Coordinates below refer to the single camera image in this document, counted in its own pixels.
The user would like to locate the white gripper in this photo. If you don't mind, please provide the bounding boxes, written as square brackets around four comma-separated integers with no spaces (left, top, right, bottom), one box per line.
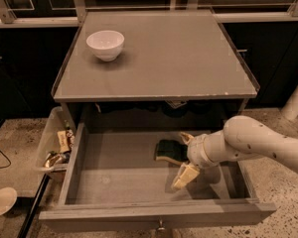
[171,132,217,190]

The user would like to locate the green and yellow sponge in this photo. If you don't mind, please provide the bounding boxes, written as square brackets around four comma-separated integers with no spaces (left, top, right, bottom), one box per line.
[155,140,188,166]

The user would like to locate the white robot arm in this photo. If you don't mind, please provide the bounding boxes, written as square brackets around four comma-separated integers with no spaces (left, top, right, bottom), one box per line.
[172,115,298,189]

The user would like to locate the metal drawer knob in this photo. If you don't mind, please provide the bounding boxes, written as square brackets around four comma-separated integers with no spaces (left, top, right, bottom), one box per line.
[156,220,166,232]

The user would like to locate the open grey top drawer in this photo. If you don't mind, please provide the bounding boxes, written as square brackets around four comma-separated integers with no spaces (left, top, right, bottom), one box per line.
[40,123,276,232]

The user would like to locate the grey cabinet counter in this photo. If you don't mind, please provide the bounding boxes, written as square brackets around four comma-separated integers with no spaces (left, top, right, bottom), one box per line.
[51,9,260,129]

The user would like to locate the brown snack packet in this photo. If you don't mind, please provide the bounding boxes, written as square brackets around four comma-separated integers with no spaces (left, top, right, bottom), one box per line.
[57,129,75,153]

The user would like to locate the clear plastic bin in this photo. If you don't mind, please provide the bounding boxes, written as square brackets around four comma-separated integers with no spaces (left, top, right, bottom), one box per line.
[35,107,72,182]

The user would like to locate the metallic foil packet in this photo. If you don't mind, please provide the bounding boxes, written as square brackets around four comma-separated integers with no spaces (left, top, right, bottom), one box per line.
[43,151,70,168]

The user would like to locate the white ceramic bowl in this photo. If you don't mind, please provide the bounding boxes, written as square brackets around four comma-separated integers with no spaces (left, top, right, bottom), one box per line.
[86,30,125,61]

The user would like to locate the black floor bar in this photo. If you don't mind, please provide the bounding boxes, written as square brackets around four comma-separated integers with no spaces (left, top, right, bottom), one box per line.
[17,175,50,238]

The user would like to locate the white round floor disc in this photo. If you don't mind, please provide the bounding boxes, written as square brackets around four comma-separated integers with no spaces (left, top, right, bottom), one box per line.
[0,187,17,216]

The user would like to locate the black floor cable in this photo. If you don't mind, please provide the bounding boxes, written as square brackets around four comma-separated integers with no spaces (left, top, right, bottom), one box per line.
[0,138,12,170]

